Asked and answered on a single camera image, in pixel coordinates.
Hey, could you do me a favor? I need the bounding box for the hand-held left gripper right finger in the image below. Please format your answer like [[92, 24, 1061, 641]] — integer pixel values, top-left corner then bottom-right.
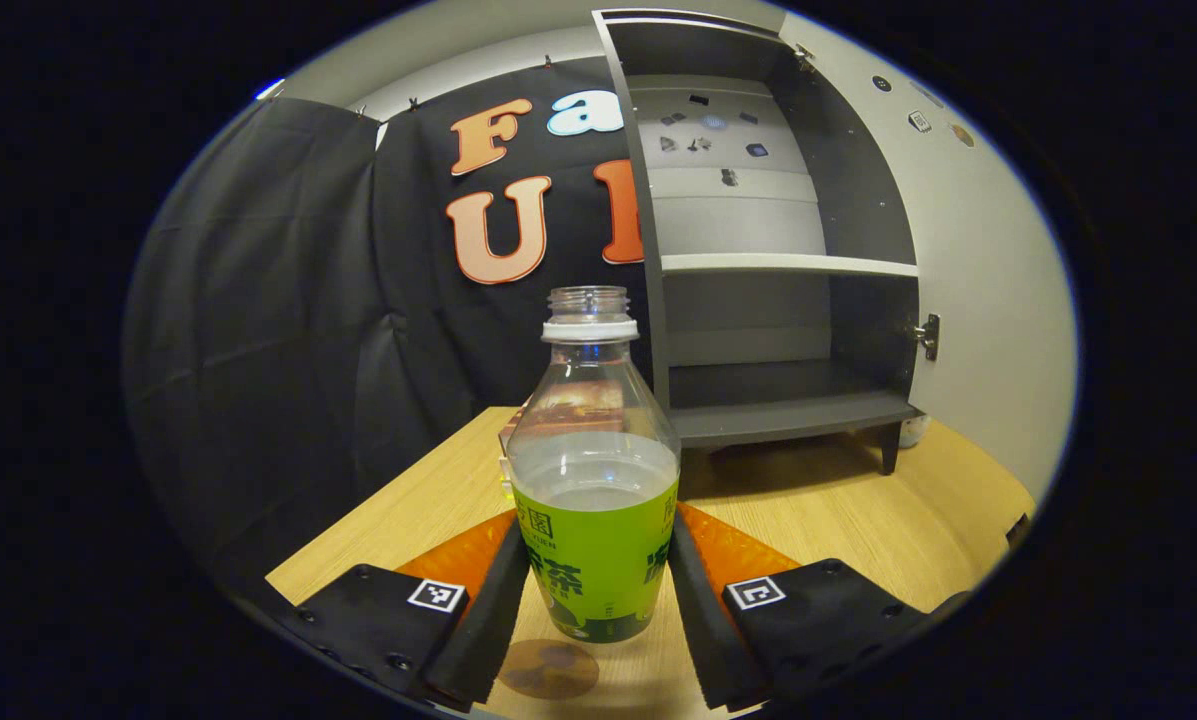
[[666, 503, 969, 713]]

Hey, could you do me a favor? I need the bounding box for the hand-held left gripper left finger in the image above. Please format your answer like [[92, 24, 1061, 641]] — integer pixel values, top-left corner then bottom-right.
[[278, 510, 531, 713]]

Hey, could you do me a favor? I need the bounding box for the round brown coaster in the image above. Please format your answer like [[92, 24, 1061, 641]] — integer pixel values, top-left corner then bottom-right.
[[498, 638, 601, 700]]

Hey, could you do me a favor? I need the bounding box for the green label bottle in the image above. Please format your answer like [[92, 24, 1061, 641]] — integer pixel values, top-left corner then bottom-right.
[[505, 286, 681, 644]]

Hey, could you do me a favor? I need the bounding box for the grey cabinet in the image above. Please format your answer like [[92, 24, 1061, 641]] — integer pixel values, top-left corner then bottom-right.
[[593, 8, 927, 476]]

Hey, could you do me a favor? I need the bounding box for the beige cabinet door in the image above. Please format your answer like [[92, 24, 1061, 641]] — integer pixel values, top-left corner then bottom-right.
[[778, 10, 1079, 506]]

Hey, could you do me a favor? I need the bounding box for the white cabinet shelf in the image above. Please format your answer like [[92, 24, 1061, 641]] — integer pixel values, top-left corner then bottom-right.
[[660, 252, 921, 279]]

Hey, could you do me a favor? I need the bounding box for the black backdrop cloth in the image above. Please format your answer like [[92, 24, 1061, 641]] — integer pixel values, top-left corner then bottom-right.
[[123, 97, 389, 601], [373, 55, 659, 421]]

